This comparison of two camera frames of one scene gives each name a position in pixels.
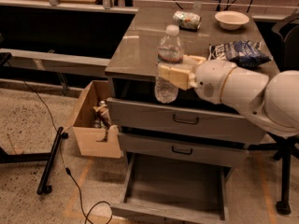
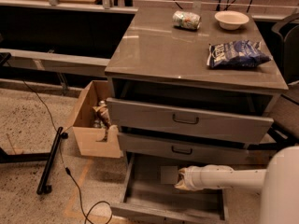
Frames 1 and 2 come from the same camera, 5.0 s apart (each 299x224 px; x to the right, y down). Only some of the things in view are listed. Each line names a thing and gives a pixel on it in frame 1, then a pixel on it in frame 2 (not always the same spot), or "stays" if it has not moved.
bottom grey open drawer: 162,190 stays
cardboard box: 96,141 stays
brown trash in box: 104,119 stays
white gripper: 209,80 to 195,178
